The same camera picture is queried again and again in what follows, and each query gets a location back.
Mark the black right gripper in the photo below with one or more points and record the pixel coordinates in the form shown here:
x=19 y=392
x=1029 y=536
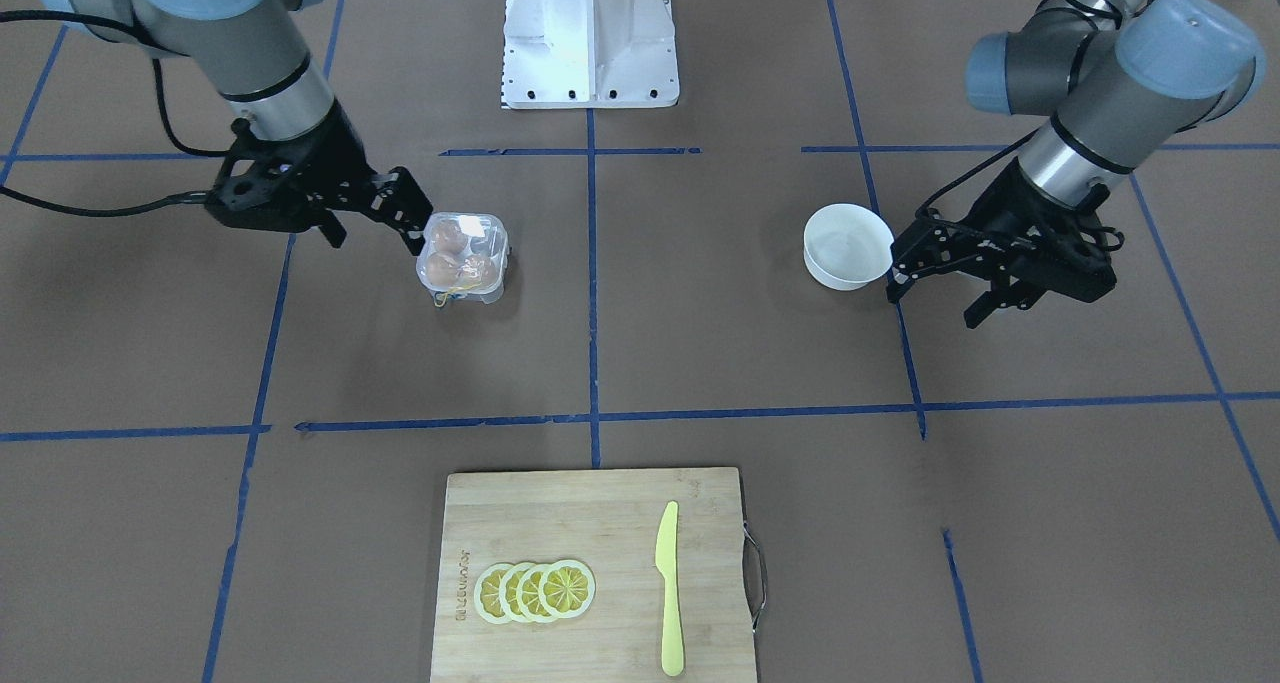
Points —
x=335 y=168

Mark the white bowl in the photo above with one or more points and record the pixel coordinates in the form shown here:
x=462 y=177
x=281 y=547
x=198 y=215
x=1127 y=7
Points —
x=846 y=246

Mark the yellow plastic knife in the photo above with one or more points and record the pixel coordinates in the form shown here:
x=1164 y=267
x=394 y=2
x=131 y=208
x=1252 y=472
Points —
x=672 y=650

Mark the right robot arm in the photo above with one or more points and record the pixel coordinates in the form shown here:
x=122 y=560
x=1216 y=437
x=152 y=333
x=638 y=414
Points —
x=250 y=51

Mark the brown egg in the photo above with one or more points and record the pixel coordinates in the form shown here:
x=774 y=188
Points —
x=478 y=271
x=441 y=270
x=447 y=238

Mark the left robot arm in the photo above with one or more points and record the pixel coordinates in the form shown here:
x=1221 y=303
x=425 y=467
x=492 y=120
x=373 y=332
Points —
x=1112 y=80

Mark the brown egg in box front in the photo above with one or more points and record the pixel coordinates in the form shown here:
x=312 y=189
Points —
x=441 y=270

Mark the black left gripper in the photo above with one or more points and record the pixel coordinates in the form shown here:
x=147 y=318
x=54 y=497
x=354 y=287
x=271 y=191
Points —
x=1005 y=218

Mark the wooden cutting board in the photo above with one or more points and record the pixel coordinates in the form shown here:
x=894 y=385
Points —
x=609 y=520

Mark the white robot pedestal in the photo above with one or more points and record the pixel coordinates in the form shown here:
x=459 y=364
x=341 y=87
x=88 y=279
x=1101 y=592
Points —
x=589 y=54

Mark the clear plastic egg box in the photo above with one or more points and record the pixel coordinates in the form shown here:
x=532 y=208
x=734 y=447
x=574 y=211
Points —
x=489 y=237

